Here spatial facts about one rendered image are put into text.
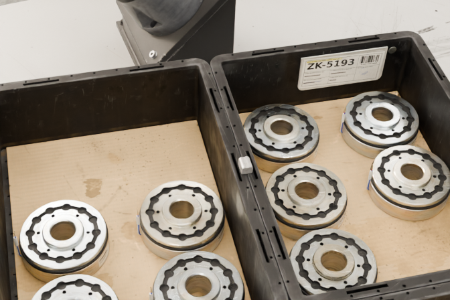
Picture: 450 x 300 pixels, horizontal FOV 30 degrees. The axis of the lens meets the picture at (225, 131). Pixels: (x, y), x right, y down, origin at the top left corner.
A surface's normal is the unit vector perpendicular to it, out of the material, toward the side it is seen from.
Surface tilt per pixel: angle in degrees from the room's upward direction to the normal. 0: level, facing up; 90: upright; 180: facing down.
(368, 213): 0
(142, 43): 44
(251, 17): 0
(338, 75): 90
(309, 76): 90
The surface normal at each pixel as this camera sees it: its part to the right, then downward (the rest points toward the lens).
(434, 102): -0.97, 0.15
